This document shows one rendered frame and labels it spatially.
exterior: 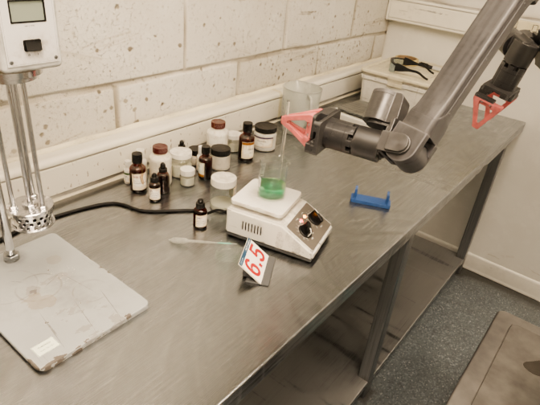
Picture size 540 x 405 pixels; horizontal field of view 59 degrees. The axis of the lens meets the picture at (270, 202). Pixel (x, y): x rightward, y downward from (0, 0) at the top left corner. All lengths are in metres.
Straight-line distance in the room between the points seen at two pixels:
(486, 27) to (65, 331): 0.83
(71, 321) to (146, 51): 0.70
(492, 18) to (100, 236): 0.83
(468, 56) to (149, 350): 0.70
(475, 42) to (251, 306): 0.58
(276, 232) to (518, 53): 0.66
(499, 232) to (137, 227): 1.74
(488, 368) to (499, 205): 1.03
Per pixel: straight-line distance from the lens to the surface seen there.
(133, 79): 1.27
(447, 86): 0.87
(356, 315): 1.92
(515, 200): 2.33
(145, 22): 1.26
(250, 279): 0.92
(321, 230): 1.03
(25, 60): 0.67
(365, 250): 1.06
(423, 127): 0.84
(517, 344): 1.61
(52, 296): 0.90
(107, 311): 0.85
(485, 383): 1.44
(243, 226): 1.00
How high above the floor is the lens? 1.33
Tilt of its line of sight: 30 degrees down
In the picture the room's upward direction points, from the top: 6 degrees clockwise
